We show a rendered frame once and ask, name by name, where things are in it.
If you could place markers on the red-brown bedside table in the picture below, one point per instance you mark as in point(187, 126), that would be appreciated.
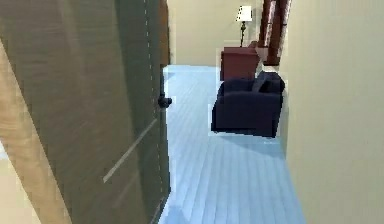
point(238, 63)

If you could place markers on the dark brown room door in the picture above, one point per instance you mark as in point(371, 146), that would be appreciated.
point(86, 100)

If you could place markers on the white shade table lamp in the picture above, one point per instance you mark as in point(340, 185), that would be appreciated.
point(244, 20)

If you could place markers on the dark blue armchair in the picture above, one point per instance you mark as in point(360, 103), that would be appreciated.
point(248, 110)

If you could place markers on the red-brown wooden bed headboard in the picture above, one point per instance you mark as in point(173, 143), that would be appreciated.
point(275, 30)

